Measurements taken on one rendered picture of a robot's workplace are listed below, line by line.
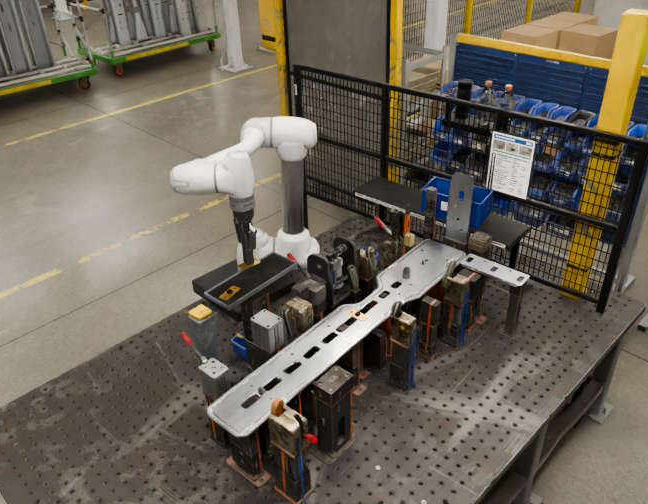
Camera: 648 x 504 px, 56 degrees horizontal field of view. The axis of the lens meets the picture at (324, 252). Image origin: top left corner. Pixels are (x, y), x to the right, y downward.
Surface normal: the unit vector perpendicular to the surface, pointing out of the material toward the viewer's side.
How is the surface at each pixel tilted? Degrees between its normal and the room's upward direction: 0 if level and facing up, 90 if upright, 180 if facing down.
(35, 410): 0
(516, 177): 90
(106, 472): 0
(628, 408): 0
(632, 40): 90
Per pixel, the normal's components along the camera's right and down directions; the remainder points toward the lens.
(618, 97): -0.59, 0.46
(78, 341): -0.03, -0.84
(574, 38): -0.76, 0.37
